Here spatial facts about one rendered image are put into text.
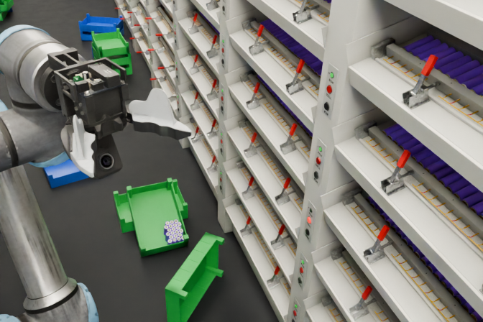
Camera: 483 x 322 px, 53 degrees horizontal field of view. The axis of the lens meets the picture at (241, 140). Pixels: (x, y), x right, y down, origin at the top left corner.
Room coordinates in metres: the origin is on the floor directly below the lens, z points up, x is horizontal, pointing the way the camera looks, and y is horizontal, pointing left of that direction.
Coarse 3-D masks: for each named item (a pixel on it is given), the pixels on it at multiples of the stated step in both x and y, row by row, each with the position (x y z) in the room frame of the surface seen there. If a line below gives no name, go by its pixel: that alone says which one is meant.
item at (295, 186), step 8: (248, 120) 1.56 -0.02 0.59; (264, 144) 1.40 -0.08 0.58; (272, 152) 1.35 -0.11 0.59; (272, 160) 1.32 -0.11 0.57; (272, 168) 1.29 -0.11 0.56; (280, 168) 1.26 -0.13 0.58; (288, 176) 1.22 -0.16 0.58; (296, 184) 1.18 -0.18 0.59; (296, 192) 1.16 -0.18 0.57; (296, 200) 1.13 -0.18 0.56
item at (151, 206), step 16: (128, 192) 1.61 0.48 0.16; (144, 192) 1.67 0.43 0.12; (160, 192) 1.68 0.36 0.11; (144, 208) 1.59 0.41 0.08; (160, 208) 1.61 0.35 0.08; (176, 208) 1.61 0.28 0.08; (144, 224) 1.52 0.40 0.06; (160, 224) 1.53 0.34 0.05; (144, 240) 1.46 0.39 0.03; (160, 240) 1.47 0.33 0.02; (144, 256) 1.39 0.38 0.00
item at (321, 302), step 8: (312, 296) 0.90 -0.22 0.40; (320, 296) 0.91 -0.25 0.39; (328, 296) 0.91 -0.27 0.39; (304, 304) 0.90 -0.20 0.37; (312, 304) 0.91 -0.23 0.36; (320, 304) 0.91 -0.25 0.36; (328, 304) 0.91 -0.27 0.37; (312, 312) 0.89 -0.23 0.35; (320, 312) 0.89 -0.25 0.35; (328, 312) 0.88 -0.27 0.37; (336, 312) 0.88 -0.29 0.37; (312, 320) 0.87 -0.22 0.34; (320, 320) 0.86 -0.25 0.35; (328, 320) 0.86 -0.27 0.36; (336, 320) 0.85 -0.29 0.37; (344, 320) 0.84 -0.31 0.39
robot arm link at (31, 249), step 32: (0, 192) 0.95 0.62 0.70; (32, 192) 1.00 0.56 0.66; (0, 224) 0.92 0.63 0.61; (32, 224) 0.94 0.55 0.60; (32, 256) 0.89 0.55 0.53; (32, 288) 0.85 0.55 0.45; (64, 288) 0.88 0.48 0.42; (32, 320) 0.81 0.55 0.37; (64, 320) 0.82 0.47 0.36; (96, 320) 0.86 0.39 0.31
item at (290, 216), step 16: (240, 128) 1.55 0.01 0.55; (240, 144) 1.45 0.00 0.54; (256, 144) 1.44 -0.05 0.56; (256, 160) 1.35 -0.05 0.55; (256, 176) 1.28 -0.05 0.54; (272, 176) 1.26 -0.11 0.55; (272, 192) 1.19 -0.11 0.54; (288, 192) 1.18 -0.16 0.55; (288, 208) 1.11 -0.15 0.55; (288, 224) 1.05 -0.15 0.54
